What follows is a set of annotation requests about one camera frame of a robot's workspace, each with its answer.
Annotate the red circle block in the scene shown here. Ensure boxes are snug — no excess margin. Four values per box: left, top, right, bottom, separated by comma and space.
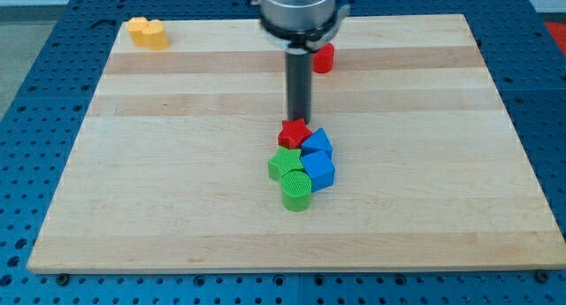
312, 42, 335, 73

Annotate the yellow heart block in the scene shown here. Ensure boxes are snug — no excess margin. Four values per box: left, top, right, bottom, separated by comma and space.
141, 19, 170, 50

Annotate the blue cube block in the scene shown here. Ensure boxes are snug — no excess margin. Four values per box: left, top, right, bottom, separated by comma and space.
300, 150, 335, 192

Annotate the light wooden board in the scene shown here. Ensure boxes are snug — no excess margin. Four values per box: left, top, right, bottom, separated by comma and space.
27, 14, 565, 274

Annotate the yellow hexagon block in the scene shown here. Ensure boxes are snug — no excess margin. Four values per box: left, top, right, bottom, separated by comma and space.
126, 17, 149, 47

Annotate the green circle block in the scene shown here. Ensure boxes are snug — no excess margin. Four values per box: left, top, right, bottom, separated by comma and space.
280, 171, 312, 212

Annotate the red star block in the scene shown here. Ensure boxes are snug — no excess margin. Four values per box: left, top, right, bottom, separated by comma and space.
278, 118, 313, 149

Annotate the green star block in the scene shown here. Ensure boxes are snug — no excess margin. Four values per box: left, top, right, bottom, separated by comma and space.
267, 146, 304, 181

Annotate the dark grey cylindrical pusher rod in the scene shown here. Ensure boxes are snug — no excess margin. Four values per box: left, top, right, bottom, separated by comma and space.
285, 52, 312, 123

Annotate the blue triangle block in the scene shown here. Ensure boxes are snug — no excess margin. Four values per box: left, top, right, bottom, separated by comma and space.
301, 128, 333, 158

